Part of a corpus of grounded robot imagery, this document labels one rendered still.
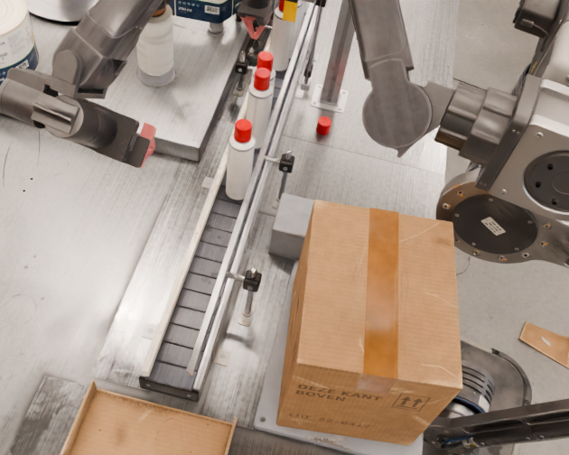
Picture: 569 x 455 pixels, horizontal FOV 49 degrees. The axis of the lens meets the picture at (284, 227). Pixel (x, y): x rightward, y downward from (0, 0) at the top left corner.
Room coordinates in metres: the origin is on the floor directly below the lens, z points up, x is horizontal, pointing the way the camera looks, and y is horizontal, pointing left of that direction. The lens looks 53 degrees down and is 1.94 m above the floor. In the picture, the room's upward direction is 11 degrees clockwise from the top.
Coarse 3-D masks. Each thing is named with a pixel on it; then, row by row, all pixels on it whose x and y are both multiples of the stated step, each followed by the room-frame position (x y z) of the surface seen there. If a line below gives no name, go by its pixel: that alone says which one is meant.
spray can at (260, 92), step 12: (264, 72) 1.01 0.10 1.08; (252, 84) 1.01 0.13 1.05; (264, 84) 0.99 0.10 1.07; (252, 96) 0.99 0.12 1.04; (264, 96) 0.99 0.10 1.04; (252, 108) 0.98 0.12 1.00; (264, 108) 0.99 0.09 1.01; (252, 120) 0.98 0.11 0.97; (264, 120) 0.99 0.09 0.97; (252, 132) 0.98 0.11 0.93; (264, 132) 0.99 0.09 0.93
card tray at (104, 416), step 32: (96, 416) 0.34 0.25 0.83; (128, 416) 0.35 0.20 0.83; (160, 416) 0.36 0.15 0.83; (192, 416) 0.37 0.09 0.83; (64, 448) 0.27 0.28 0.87; (96, 448) 0.28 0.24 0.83; (128, 448) 0.30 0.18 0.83; (160, 448) 0.31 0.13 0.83; (192, 448) 0.32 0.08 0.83; (224, 448) 0.33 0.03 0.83
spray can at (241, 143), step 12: (240, 120) 0.86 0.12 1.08; (240, 132) 0.83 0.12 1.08; (240, 144) 0.83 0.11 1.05; (252, 144) 0.84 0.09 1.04; (228, 156) 0.84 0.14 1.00; (240, 156) 0.83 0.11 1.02; (252, 156) 0.84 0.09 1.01; (228, 168) 0.84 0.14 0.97; (240, 168) 0.83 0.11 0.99; (228, 180) 0.83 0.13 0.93; (240, 180) 0.83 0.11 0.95; (228, 192) 0.83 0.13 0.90; (240, 192) 0.83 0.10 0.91
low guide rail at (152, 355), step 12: (228, 144) 0.95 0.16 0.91; (216, 180) 0.84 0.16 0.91; (216, 192) 0.82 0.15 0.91; (204, 216) 0.74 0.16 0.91; (192, 240) 0.68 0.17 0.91; (192, 252) 0.65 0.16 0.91; (180, 276) 0.60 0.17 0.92; (180, 288) 0.57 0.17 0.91; (168, 312) 0.52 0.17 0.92; (156, 336) 0.47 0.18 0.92; (156, 348) 0.45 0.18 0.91; (144, 372) 0.40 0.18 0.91
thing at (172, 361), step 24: (216, 216) 0.78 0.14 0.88; (216, 240) 0.72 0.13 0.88; (192, 264) 0.65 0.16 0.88; (216, 264) 0.66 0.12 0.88; (192, 288) 0.60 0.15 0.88; (192, 312) 0.55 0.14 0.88; (216, 312) 0.56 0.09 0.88; (168, 336) 0.49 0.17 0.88; (192, 336) 0.50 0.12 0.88; (168, 360) 0.44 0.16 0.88; (168, 384) 0.40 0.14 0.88; (192, 384) 0.41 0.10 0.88
